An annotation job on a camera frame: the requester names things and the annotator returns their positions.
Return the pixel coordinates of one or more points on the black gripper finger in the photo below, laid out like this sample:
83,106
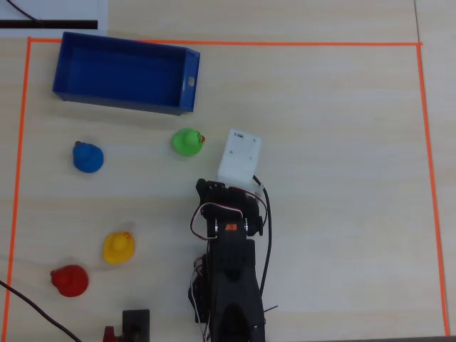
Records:
203,189

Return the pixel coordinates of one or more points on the yellow rubber duck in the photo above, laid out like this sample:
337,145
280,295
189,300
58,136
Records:
118,249

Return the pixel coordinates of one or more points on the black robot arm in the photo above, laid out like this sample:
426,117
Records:
231,278

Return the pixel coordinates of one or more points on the green rubber duck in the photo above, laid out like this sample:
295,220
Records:
185,143

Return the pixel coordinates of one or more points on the blue rubber duck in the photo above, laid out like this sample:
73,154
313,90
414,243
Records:
88,158

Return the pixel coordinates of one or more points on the blue plastic box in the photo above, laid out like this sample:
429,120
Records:
121,73

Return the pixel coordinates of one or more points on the red rubber duck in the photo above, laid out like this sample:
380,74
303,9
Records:
71,281

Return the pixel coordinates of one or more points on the orange tape outline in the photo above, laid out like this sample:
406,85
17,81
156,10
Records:
285,43

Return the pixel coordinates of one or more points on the red clamp knob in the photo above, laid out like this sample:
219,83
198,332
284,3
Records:
109,335

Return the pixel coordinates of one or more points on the paper with black bar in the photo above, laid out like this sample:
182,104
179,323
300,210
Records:
53,10

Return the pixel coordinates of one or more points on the white camera box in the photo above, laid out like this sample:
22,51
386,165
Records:
240,156

